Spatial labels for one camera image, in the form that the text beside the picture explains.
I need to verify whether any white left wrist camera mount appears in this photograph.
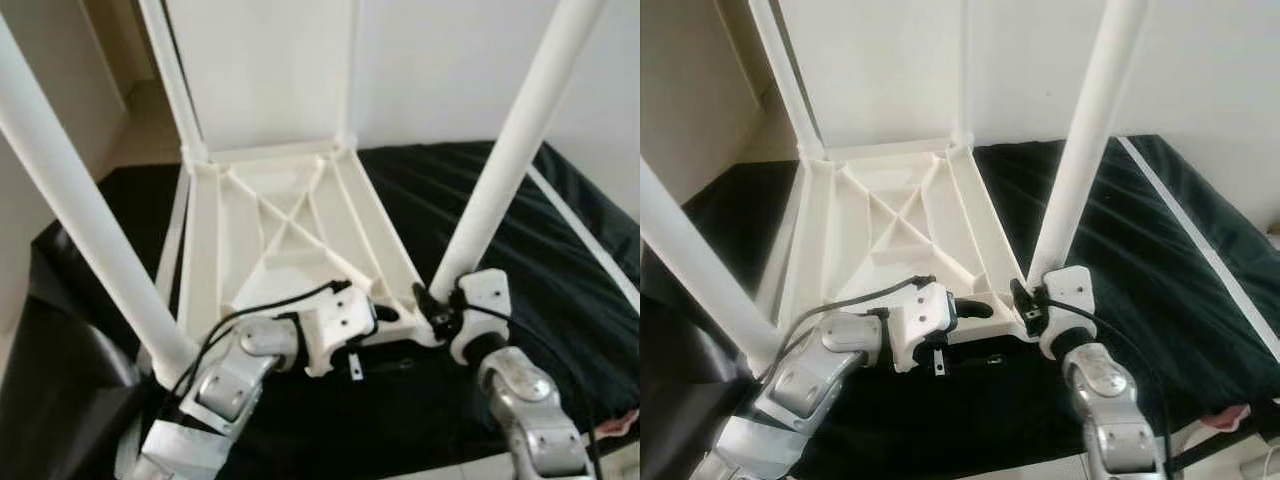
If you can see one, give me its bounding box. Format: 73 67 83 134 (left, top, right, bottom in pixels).
885 280 961 374
300 285 379 378

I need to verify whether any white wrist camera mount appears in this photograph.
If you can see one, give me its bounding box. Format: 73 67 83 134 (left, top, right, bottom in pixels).
1038 265 1096 361
450 270 513 366
300 285 379 378
885 280 961 374

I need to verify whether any white curved tube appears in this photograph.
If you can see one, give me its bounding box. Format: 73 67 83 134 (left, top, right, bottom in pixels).
1240 445 1280 480

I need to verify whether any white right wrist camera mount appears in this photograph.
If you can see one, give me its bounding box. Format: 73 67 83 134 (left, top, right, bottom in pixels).
450 270 513 366
1038 265 1096 361

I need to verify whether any dark metal bar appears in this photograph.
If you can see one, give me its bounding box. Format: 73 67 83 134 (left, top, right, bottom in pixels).
1165 405 1280 476

